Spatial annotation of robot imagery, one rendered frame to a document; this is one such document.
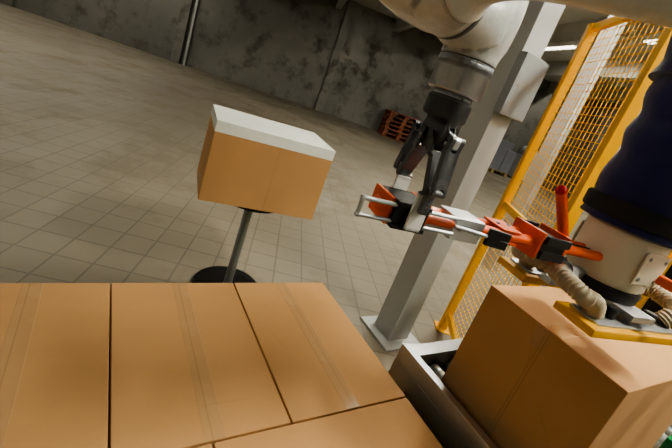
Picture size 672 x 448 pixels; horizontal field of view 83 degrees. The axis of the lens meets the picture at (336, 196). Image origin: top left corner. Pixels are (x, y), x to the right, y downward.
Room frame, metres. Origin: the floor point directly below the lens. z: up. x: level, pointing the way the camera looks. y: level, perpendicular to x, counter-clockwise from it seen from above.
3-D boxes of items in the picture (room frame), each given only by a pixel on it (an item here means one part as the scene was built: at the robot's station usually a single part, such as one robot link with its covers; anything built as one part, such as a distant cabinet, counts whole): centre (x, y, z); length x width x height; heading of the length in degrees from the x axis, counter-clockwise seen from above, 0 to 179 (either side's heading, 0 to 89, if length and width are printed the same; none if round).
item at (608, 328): (0.80, -0.71, 1.09); 0.34 x 0.10 x 0.05; 113
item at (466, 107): (0.66, -0.12, 1.35); 0.08 x 0.07 x 0.09; 22
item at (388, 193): (0.67, -0.12, 1.19); 0.08 x 0.07 x 0.05; 113
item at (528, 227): (0.80, -0.44, 1.19); 0.10 x 0.08 x 0.06; 23
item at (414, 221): (0.62, -0.14, 1.21); 0.03 x 0.01 x 0.07; 112
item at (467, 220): (0.71, -0.24, 1.19); 0.07 x 0.07 x 0.04; 23
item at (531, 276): (0.98, -0.64, 1.09); 0.34 x 0.10 x 0.05; 113
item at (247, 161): (1.98, 0.44, 0.82); 0.60 x 0.40 x 0.40; 116
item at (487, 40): (0.65, -0.11, 1.54); 0.13 x 0.11 x 0.16; 133
